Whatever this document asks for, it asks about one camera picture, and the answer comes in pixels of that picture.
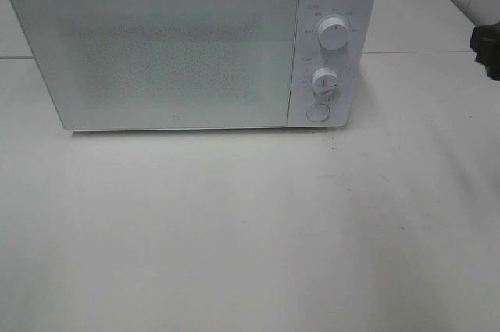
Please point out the round white door-release button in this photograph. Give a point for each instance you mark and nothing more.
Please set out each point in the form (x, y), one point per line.
(318, 113)

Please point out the upper white power knob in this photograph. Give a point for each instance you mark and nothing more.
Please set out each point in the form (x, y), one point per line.
(333, 32)

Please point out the white timer knob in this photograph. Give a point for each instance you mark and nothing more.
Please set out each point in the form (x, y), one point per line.
(325, 81)

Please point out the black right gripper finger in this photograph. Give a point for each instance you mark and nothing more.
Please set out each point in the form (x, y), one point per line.
(485, 42)

